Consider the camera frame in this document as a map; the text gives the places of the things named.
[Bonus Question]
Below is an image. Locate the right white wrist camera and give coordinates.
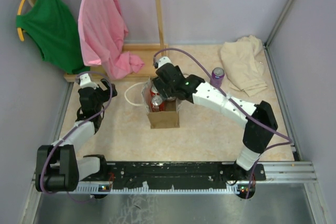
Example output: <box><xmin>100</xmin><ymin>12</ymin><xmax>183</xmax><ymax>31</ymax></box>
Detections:
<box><xmin>154</xmin><ymin>56</ymin><xmax>172</xmax><ymax>69</ymax></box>

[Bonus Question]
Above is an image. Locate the red soda can rear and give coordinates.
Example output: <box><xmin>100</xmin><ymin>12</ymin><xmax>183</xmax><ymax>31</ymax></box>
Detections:
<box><xmin>150</xmin><ymin>86</ymin><xmax>160</xmax><ymax>97</ymax></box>

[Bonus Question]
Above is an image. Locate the pink t-shirt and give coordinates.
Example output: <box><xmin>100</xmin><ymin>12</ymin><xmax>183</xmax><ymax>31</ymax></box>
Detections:
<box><xmin>78</xmin><ymin>0</ymin><xmax>144</xmax><ymax>80</ymax></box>

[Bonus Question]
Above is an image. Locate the red soda can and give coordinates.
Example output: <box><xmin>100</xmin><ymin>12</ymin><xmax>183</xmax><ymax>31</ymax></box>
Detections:
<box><xmin>150</xmin><ymin>95</ymin><xmax>165</xmax><ymax>112</ymax></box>
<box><xmin>150</xmin><ymin>86</ymin><xmax>160</xmax><ymax>97</ymax></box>

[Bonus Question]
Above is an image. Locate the green tank top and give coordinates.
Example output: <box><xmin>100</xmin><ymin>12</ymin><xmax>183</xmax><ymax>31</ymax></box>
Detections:
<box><xmin>16</xmin><ymin>0</ymin><xmax>90</xmax><ymax>74</ymax></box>

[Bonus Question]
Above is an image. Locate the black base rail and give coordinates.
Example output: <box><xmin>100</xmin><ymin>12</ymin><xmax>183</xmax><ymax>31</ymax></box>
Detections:
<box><xmin>78</xmin><ymin>161</ymin><xmax>266</xmax><ymax>198</ymax></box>

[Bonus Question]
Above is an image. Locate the wooden clothes rack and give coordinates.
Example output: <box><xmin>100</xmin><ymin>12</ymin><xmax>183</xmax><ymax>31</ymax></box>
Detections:
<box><xmin>9</xmin><ymin>0</ymin><xmax>170</xmax><ymax>83</ymax></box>

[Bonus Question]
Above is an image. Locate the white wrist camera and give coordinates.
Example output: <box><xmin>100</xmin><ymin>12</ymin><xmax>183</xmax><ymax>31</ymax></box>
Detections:
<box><xmin>77</xmin><ymin>73</ymin><xmax>99</xmax><ymax>89</ymax></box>
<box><xmin>154</xmin><ymin>56</ymin><xmax>172</xmax><ymax>69</ymax></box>

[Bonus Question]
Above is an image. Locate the beige folded cloth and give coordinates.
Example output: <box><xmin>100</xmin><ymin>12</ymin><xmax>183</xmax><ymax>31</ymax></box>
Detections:
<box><xmin>219</xmin><ymin>35</ymin><xmax>267</xmax><ymax>97</ymax></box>

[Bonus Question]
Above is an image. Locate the purple soda can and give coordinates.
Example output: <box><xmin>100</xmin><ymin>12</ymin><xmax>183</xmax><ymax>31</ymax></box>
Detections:
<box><xmin>210</xmin><ymin>67</ymin><xmax>225</xmax><ymax>88</ymax></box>

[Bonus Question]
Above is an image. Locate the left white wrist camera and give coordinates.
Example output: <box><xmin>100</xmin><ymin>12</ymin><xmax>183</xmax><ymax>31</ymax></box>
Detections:
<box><xmin>77</xmin><ymin>73</ymin><xmax>99</xmax><ymax>89</ymax></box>

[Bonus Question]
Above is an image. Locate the red soda can front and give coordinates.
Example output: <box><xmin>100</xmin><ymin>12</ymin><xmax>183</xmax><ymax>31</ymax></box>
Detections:
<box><xmin>150</xmin><ymin>95</ymin><xmax>165</xmax><ymax>112</ymax></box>

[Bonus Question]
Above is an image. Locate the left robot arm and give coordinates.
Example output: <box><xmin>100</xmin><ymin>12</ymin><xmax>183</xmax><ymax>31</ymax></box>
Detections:
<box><xmin>35</xmin><ymin>73</ymin><xmax>118</xmax><ymax>193</ymax></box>

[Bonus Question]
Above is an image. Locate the aluminium frame rail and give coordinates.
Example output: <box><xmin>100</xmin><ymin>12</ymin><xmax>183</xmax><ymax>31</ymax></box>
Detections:
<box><xmin>31</xmin><ymin>161</ymin><xmax>320</xmax><ymax>196</ymax></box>

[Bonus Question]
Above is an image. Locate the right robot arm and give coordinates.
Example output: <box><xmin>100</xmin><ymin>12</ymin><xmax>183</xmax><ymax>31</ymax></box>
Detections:
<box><xmin>153</xmin><ymin>62</ymin><xmax>278</xmax><ymax>180</ymax></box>

